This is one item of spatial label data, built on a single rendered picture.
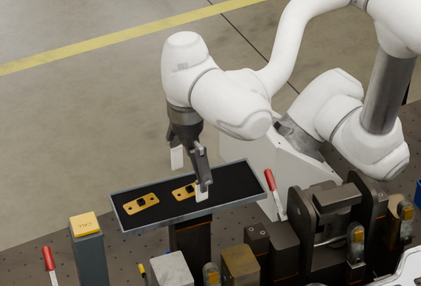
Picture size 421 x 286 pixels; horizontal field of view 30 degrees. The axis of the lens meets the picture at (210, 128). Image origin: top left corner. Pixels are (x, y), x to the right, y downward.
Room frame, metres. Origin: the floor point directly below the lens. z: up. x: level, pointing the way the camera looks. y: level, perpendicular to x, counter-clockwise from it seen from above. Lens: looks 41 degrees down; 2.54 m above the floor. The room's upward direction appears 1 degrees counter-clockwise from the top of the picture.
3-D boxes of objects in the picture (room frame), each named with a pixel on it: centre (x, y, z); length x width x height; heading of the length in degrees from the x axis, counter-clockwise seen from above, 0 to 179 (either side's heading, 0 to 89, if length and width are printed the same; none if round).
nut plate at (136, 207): (1.33, 0.17, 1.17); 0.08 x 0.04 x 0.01; 122
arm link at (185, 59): (1.36, 0.04, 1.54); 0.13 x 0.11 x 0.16; 39
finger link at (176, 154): (1.43, 0.08, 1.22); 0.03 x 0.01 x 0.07; 119
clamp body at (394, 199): (1.41, -0.48, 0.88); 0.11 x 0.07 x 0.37; 20
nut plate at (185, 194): (1.37, 0.05, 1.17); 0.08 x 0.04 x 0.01; 119
